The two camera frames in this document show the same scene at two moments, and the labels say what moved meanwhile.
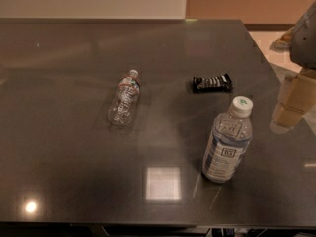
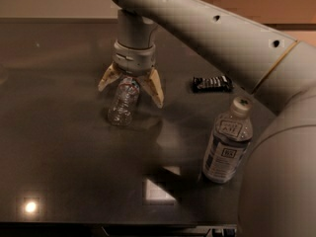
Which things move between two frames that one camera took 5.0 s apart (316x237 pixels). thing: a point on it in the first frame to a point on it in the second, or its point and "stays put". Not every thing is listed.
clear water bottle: (124, 100) stays put
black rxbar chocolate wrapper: (216, 84) stays put
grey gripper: (305, 41) to (134, 59)
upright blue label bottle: (229, 141) stays put
